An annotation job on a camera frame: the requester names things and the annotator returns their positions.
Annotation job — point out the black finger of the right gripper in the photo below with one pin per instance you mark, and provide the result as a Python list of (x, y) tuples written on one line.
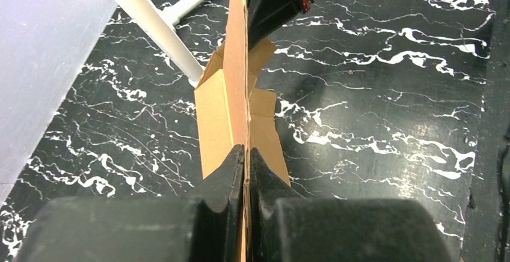
[(265, 16)]

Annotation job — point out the white PVC pipe frame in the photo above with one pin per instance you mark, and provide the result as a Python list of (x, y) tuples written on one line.
[(160, 27)]

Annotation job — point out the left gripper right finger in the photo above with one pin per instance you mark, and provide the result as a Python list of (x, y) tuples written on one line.
[(287, 226)]

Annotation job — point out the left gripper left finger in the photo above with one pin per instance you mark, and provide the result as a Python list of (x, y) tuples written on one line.
[(159, 228)]

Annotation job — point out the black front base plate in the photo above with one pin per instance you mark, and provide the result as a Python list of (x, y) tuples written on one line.
[(487, 230)]

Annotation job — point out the brown cardboard box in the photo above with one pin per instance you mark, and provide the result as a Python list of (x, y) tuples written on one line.
[(232, 111)]

